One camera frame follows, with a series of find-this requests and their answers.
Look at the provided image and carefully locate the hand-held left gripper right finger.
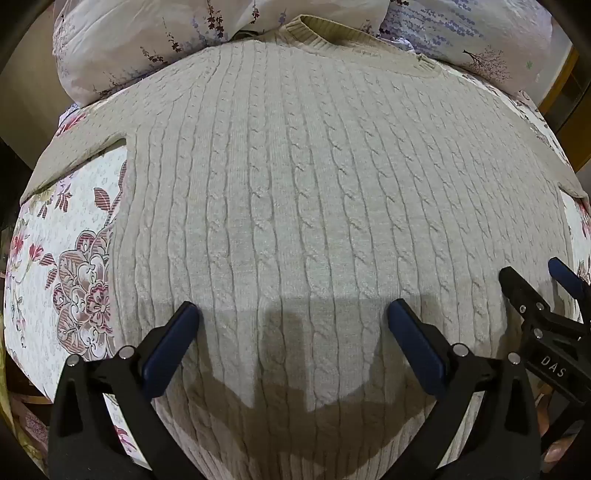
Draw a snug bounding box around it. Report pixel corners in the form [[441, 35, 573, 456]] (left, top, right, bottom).
[[387, 298, 541, 480]]

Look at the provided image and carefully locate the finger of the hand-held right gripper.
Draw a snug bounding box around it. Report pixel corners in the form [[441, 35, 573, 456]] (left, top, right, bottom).
[[547, 257, 591, 324], [500, 265, 561, 343]]

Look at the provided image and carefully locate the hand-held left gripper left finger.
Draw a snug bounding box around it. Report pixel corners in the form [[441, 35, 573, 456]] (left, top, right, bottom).
[[48, 301, 204, 480]]

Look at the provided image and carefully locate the beige cable knit sweater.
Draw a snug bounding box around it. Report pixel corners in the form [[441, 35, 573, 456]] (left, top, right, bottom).
[[20, 14, 591, 480]]

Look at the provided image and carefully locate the floral bed sheet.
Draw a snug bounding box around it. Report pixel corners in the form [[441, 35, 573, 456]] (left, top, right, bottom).
[[2, 88, 591, 464]]

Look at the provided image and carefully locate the lavender print pillow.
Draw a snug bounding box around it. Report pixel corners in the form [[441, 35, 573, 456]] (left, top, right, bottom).
[[379, 0, 556, 99]]

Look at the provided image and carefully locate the white floral pillow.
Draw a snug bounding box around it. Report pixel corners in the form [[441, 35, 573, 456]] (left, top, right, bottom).
[[52, 0, 389, 108]]

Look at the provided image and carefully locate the wooden bed frame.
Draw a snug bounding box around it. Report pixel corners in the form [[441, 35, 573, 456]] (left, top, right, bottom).
[[537, 44, 591, 136]]

